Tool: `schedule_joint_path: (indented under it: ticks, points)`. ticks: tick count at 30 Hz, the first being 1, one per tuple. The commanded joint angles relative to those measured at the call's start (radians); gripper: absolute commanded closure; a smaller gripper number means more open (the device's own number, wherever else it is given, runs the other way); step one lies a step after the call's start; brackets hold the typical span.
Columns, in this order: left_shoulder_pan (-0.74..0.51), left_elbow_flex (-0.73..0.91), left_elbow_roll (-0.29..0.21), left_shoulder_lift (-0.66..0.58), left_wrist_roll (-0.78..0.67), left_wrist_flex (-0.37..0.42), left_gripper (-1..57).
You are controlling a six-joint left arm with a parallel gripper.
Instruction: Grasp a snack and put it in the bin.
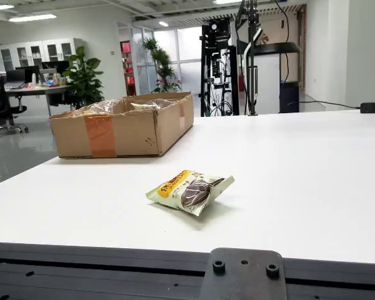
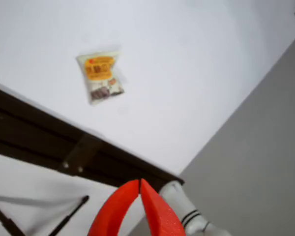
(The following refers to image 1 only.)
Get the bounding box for pale green sunflower seed bag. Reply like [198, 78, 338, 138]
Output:
[145, 169, 236, 218]

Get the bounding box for black jointed stand arm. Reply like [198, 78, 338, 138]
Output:
[234, 0, 263, 116]

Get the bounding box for pale flat snack packet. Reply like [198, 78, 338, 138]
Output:
[130, 102, 159, 112]

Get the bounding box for open brown cardboard box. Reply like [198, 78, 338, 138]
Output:
[49, 91, 195, 159]

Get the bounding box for black equipment rack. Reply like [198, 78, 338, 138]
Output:
[198, 17, 240, 118]

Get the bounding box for tall slim potted plant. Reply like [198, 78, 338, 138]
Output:
[142, 37, 183, 94]

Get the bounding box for clear crinkled plastic bag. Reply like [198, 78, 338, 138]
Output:
[76, 98, 182, 116]

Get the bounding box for white kiosk with black top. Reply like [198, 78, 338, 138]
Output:
[252, 42, 302, 114]

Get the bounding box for red display shelf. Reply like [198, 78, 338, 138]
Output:
[120, 40, 136, 96]

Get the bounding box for black hex bolt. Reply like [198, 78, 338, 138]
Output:
[212, 259, 226, 276]
[265, 264, 281, 280]

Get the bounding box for broad-leaf green potted plant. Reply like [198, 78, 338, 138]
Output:
[61, 46, 104, 109]

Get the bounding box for dark metal mounting plate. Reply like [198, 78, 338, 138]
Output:
[198, 247, 288, 300]

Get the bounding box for wide black computer monitor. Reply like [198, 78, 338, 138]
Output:
[42, 60, 70, 76]

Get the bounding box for grey office desk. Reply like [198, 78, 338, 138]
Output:
[4, 84, 71, 118]

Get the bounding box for small black computer monitor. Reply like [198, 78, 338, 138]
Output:
[5, 68, 26, 84]

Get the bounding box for thin black adapter cable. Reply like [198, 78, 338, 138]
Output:
[286, 100, 362, 109]

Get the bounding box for hanging black cable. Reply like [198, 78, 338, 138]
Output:
[274, 0, 291, 84]

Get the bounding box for black aluminium frame rail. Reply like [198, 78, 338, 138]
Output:
[0, 241, 375, 300]

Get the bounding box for white glass-door wall cabinets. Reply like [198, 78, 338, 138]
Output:
[0, 37, 84, 73]

